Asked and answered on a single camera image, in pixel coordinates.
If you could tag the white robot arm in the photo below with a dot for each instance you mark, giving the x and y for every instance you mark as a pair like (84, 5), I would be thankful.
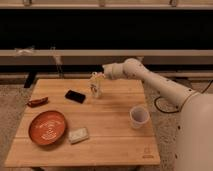
(194, 145)

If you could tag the black rectangular phone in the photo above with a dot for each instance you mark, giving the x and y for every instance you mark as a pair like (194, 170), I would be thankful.
(75, 96)

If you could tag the black bench leg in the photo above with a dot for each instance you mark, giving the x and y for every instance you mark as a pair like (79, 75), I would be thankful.
(30, 79)

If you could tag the orange ceramic plate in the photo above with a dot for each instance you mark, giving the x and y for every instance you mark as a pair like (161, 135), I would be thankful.
(47, 127)

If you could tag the white sponge block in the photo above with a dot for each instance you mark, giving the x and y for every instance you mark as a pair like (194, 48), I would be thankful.
(78, 135)

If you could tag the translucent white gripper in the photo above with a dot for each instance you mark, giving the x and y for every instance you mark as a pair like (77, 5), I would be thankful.
(95, 84)

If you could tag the translucent plastic cup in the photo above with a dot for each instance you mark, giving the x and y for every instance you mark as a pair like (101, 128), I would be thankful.
(138, 116)

